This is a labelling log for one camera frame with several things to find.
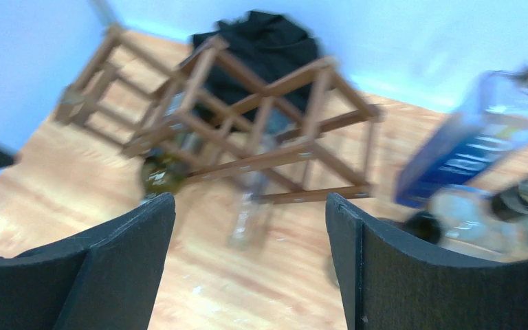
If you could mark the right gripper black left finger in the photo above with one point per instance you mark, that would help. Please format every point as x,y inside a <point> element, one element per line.
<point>106,277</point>

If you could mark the brown wooden wine rack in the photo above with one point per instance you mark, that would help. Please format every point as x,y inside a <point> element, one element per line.
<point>81,99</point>

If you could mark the dark wine bottle silver cap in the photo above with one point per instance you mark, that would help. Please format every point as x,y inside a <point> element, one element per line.
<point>162,172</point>

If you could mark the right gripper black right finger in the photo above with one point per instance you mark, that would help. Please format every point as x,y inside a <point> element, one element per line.
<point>390,279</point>

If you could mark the clear bottle in rack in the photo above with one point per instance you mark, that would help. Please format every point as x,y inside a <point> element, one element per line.
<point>254,183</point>

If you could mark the blue square water bottle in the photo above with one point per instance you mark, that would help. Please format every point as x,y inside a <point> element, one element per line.
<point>489,125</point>

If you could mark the small clear liquor bottle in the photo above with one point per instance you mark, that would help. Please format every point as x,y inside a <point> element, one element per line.
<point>468,224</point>

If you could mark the black cloth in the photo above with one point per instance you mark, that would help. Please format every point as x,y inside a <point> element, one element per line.
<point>272,46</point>

